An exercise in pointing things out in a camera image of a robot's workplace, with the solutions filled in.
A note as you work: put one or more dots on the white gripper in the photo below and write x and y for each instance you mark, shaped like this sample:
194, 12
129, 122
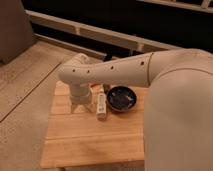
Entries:
81, 94

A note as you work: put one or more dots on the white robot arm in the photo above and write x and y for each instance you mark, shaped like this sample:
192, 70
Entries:
178, 108

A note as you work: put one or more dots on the white bottle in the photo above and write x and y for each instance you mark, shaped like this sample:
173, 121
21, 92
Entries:
101, 110

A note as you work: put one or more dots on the wooden table board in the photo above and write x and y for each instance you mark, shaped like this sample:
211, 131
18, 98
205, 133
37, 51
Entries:
78, 138

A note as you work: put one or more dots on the black bowl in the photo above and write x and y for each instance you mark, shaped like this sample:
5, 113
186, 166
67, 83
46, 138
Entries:
121, 98

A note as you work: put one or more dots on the white railing shelf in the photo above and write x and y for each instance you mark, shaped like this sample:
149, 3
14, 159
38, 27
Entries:
125, 27

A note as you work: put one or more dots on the grey cabinet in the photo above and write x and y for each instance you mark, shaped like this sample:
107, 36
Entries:
16, 33

